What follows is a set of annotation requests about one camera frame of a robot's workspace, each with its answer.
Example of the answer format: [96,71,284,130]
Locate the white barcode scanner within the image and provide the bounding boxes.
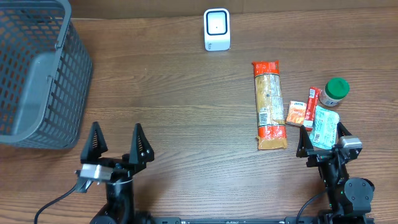
[203,8,231,52]

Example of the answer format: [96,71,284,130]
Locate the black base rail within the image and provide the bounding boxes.
[136,215,376,224]

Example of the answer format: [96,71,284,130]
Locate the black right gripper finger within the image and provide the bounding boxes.
[296,125,314,157]
[337,122,352,139]

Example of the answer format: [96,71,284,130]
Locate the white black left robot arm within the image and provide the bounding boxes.
[75,122,155,224]

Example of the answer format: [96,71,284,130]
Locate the green lidded jar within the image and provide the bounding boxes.
[319,77,350,106]

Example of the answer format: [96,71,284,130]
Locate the teal snack pouch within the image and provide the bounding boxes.
[310,106,340,150]

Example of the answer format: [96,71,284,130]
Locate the orange tissue packet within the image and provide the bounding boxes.
[285,101,307,126]

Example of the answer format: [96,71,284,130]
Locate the red snack package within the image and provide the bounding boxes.
[252,60,287,150]

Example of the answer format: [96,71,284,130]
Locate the grey plastic mesh basket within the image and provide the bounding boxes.
[1,0,93,149]

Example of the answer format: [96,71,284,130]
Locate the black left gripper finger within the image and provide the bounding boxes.
[80,121,108,164]
[129,123,154,165]

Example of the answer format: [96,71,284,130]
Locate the thin red snack stick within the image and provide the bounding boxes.
[303,86,321,131]

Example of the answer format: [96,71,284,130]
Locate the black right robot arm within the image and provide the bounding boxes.
[294,123,375,224]

